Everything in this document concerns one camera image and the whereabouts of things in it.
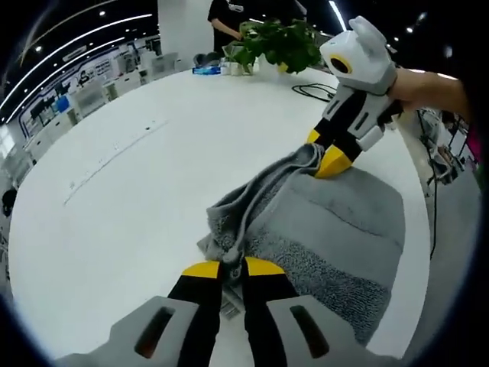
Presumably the green potted plant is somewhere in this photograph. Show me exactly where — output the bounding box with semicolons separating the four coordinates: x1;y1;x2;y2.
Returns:
230;18;325;76

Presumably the person's right hand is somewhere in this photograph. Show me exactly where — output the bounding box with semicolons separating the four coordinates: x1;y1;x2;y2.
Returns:
385;68;426;115

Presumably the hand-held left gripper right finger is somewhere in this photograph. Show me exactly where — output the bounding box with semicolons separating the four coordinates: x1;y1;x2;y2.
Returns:
243;256;403;367

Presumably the blue tissue packet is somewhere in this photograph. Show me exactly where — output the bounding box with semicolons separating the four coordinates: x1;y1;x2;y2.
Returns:
191;64;223;76

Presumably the black cable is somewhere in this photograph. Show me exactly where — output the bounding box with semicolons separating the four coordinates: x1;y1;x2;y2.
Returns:
291;82;338;103

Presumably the white plant pot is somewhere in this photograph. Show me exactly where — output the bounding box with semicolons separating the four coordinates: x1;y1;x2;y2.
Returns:
222;57;245;76

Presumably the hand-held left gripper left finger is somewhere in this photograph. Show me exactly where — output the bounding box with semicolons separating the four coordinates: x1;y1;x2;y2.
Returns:
57;261;224;367

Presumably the white table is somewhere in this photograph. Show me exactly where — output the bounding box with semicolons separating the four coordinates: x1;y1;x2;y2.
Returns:
7;67;433;362

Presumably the grey towel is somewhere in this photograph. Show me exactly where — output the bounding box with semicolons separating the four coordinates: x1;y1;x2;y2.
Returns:
196;142;406;346

